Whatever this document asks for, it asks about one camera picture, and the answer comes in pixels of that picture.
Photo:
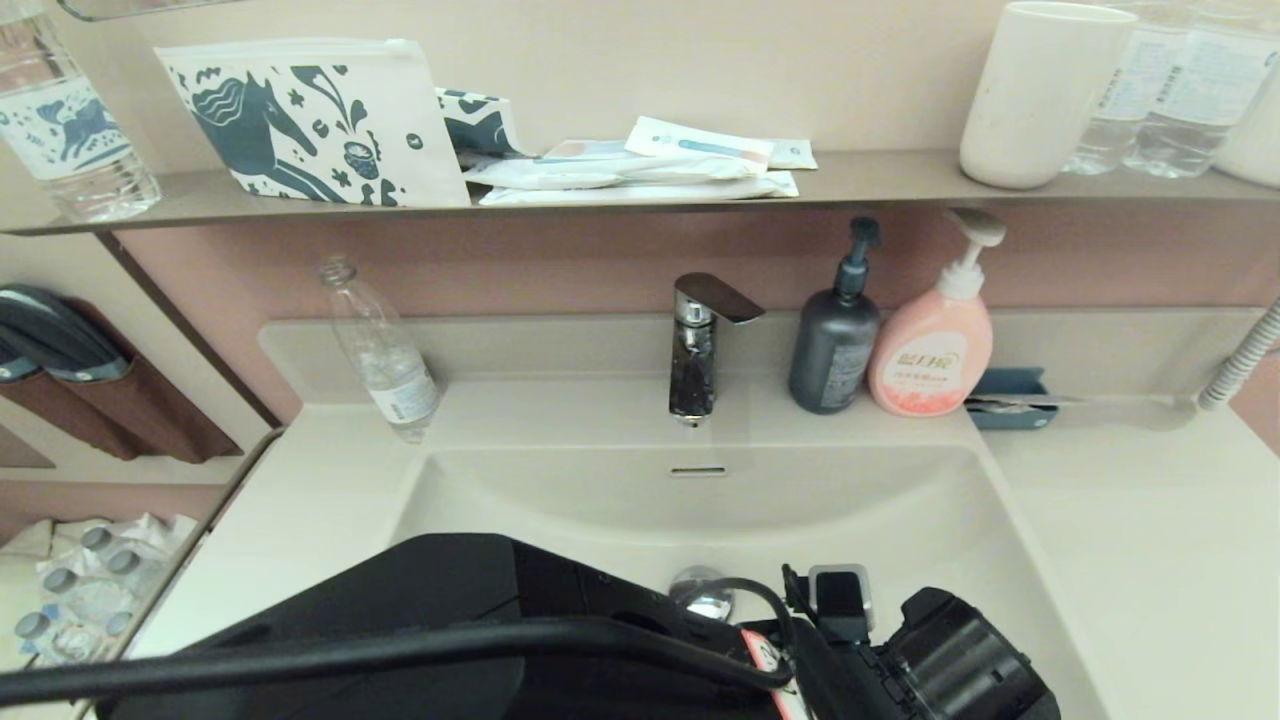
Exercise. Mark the chrome sink faucet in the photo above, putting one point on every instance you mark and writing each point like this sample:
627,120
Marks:
692,370

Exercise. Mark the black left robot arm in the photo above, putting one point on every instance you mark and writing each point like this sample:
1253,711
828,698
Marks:
400,590

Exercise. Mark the white ceramic sink basin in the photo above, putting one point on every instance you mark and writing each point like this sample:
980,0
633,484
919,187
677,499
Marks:
900,520

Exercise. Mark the long flat white packet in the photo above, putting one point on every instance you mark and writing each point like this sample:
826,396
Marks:
640,190

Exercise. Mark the dark grey pump bottle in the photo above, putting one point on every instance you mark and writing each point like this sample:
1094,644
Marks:
830,350

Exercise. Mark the white wrapped toiletry packet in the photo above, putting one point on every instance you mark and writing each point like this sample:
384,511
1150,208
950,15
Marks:
600,170

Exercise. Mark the blue striped white sachet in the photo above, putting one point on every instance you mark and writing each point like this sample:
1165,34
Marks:
700,142

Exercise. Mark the chrome drain stopper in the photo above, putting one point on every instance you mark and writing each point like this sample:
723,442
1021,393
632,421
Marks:
700,590

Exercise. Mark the clear empty plastic bottle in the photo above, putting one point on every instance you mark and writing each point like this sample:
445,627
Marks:
385,360

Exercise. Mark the small white sachet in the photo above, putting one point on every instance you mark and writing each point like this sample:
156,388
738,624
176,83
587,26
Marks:
795,153

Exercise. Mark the small horse print pouch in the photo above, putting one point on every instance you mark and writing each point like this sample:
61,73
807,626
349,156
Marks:
485,125

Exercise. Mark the pink soap pump bottle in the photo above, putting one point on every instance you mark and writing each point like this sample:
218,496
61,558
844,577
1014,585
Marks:
930,360

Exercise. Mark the small blue tray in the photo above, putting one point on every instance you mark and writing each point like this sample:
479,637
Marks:
1010,385

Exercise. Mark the large horse print pouch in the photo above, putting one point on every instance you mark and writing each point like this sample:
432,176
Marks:
300,120

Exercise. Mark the white plastic cup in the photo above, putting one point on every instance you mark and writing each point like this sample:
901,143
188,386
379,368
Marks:
1040,100

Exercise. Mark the white label water bottle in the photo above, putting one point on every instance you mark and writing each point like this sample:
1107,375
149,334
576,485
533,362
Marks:
1200,100
1135,90

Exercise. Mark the shrink-wrapped water bottle pack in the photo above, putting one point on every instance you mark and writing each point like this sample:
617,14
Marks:
90,590

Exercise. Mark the horse label water bottle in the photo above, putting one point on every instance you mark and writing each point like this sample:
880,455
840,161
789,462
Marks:
70,130

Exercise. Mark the taupe wall shelf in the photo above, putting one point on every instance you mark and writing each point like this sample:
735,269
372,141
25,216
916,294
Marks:
880,180

